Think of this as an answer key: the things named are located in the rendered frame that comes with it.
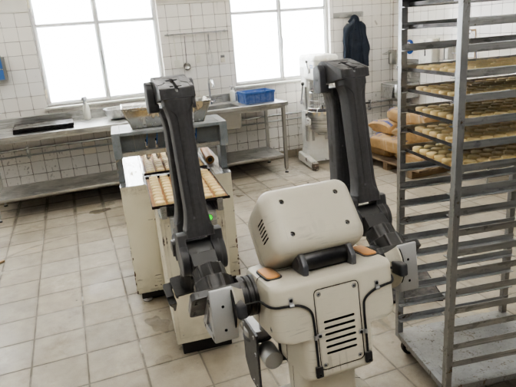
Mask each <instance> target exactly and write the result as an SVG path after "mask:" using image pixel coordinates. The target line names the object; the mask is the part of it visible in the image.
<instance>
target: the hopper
mask: <svg viewBox="0 0 516 387"><path fill-rule="evenodd" d="M210 102H211V100H210V99H209V98H207V97H205V96H204V95H203V96H196V104H197V107H194V108H193V122H200V121H204V119H205V117H206V114H207V110H208V107H209V105H210ZM121 111H122V112H123V114H124V116H125V117H126V119H127V121H128V123H129V125H130V126H131V128H132V130H134V129H141V128H148V127H160V126H163V125H162V123H161V119H160V116H159V114H158V113H154V114H148V112H147V106H146V101H145V102H137V103H130V104H121Z"/></svg>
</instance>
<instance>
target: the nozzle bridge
mask: <svg viewBox="0 0 516 387"><path fill-rule="evenodd" d="M196 128H197V148H200V147H211V146H217V153H218V161H219V165H220V167H221V168H222V169H225V168H228V165H227V150H226V145H229V142H228V133H227V121H225V120H224V119H223V118H222V117H220V116H219V115H217V114H212V115H206V117H205V119H204V121H200V122H193V129H194V133H196ZM156 137H157V140H158V145H159V146H158V147H159V148H156V147H155V138H156ZM145 139H147V142H148V146H149V150H146V147H145ZM111 140H112V145H113V150H114V159H115V160H116V165H117V174H118V179H119V183H120V184H122V183H126V180H125V174H124V165H123V161H122V159H123V157H134V156H141V155H147V154H158V153H164V152H167V149H166V147H165V142H164V140H165V138H164V129H163V126H160V127H148V128H141V129H134V130H132V128H131V126H130V125H129V124H125V125H119V126H111Z"/></svg>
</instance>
